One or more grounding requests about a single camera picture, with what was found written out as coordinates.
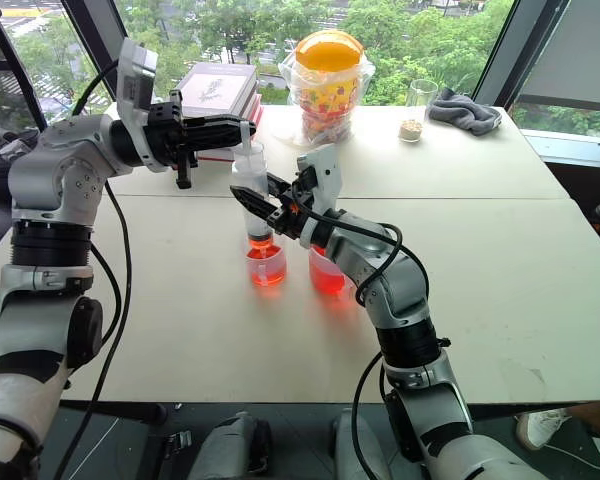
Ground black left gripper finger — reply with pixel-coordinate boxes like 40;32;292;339
183;123;258;150
181;114;245;133

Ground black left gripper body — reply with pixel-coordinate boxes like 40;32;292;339
147;89;202;190

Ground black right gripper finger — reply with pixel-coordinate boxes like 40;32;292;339
229;185;277;222
265;173;293;201

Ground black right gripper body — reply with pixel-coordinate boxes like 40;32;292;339
269;166;318;242

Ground clear plastic syringe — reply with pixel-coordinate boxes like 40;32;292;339
230;121;274;261

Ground clear cup with red liquid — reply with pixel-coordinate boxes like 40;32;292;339
307;243;354;297
245;238;288;289

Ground white book with red edge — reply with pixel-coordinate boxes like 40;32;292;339
195;146;237;164

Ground grey book with plant print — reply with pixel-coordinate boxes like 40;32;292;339
172;62;259;115

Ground clear plastic bag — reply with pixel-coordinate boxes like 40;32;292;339
277;51;377;148

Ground patterned jar with yellow lid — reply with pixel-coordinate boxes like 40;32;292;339
293;28;367;142

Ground clear drinking glass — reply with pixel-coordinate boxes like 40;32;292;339
398;78;440;144

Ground grey folded cloth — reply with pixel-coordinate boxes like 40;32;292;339
425;87;503;138

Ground grey rounded robot leg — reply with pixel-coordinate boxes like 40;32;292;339
331;406;399;480
186;411;275;480

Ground white sneaker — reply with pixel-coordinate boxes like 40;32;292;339
515;407;572;452

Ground bare person leg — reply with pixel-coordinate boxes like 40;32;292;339
567;401;600;442

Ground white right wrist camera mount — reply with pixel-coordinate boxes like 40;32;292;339
296;143;343;212

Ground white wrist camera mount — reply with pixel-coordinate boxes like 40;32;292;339
114;38;160;172
296;143;343;212

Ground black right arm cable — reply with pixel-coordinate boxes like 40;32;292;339
350;349;387;479
299;207;405;307

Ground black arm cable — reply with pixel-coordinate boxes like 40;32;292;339
88;243;124;347
350;349;387;479
299;207;405;307
53;59;134;480

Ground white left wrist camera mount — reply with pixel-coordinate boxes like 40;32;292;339
114;38;160;172

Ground dark window frame pillar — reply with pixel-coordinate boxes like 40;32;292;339
61;0;131;107
471;0;600;110

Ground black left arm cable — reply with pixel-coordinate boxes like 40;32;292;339
53;59;134;480
88;243;124;347

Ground black metal stand frame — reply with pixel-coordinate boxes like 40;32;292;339
0;5;50;132

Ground black strap buckle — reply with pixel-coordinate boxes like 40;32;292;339
160;430;195;462

